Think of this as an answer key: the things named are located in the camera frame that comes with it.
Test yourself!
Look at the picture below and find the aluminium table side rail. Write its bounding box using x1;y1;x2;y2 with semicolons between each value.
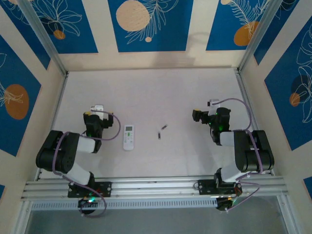
35;72;69;181
235;68;275;176

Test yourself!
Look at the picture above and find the aluminium frame post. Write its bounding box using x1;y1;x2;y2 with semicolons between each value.
276;195;299;234
237;0;286;73
17;0;69;76
13;199;34;234

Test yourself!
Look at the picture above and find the black controller board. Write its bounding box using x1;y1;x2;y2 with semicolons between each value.
215;196;238;213
77;196;100;215

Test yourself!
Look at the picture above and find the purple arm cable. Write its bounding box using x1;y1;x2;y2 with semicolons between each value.
52;110;122;218
212;97;264;213

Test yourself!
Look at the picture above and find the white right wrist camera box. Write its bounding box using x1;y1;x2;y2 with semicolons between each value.
207;98;221;116

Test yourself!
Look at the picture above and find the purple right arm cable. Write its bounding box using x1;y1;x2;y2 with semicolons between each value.
212;97;264;213

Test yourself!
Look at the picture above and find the white remote control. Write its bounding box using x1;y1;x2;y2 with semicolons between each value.
123;124;136;152

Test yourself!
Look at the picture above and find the wide aluminium base rail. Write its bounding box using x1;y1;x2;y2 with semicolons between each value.
20;175;290;202

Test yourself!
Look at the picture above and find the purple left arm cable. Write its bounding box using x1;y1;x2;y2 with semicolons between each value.
52;110;122;218

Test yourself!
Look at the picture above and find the slotted grey cable duct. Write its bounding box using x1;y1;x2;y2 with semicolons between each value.
30;196;219;212

